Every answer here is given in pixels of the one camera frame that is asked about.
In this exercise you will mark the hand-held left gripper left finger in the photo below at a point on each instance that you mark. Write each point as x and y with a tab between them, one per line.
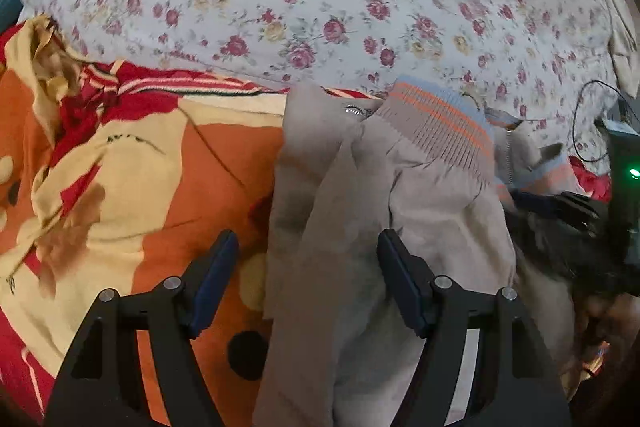
216	282

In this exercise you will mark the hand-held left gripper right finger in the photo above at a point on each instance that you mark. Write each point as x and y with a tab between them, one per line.
406	288

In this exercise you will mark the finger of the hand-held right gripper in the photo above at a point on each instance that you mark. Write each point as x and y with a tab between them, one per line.
555	203
555	247

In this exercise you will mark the beige zip jacket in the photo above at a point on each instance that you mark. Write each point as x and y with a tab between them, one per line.
340	217

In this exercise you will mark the person's right hand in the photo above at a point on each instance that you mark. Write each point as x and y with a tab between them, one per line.
595	327

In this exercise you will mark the orange red yellow blanket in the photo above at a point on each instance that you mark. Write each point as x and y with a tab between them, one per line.
150	187

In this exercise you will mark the beige cloth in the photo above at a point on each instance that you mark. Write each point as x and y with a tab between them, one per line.
620	32

